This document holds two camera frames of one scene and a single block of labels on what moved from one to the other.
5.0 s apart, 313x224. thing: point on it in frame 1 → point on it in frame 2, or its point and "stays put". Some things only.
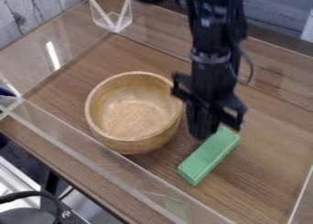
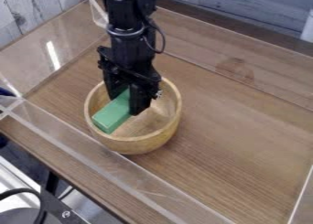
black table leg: (51, 185) stays put
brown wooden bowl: (133, 112) stays put
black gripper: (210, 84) → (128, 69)
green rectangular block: (208, 155) → (114, 113)
